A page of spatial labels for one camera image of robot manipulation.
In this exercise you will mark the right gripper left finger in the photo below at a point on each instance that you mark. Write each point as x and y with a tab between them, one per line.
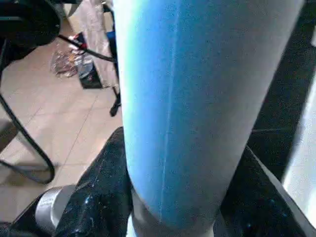
98	202

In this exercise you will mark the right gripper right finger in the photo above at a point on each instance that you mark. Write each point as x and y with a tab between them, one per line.
254	209

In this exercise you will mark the white plastic table top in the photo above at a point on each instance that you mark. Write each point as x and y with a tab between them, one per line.
303	148

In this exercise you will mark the white plastic table leg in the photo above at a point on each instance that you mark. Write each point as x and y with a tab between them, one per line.
197	98

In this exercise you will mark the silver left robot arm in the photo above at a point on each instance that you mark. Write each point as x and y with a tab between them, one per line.
51	205

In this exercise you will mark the small dark box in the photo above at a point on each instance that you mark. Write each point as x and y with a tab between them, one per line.
90	76

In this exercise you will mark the shiny wrapper pile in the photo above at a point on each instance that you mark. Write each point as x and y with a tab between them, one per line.
64	63

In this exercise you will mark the black metal stand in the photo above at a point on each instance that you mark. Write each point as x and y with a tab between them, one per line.
98	54

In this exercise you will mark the white plastic cover sheet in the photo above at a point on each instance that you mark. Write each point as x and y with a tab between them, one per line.
98	37

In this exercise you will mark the black tube frame chair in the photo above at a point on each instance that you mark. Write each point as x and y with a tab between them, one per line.
24	24

